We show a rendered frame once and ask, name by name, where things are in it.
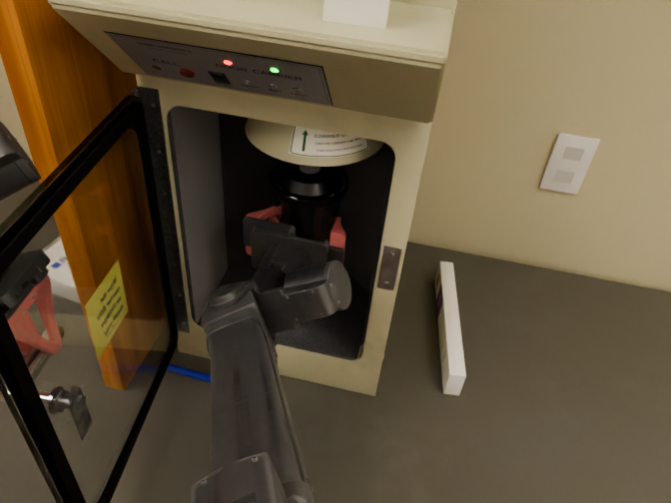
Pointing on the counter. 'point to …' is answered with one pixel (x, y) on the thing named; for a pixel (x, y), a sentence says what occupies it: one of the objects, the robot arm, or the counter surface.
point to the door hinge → (165, 200)
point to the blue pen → (189, 372)
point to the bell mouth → (309, 144)
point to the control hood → (292, 44)
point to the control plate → (160, 52)
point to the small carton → (357, 12)
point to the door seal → (12, 332)
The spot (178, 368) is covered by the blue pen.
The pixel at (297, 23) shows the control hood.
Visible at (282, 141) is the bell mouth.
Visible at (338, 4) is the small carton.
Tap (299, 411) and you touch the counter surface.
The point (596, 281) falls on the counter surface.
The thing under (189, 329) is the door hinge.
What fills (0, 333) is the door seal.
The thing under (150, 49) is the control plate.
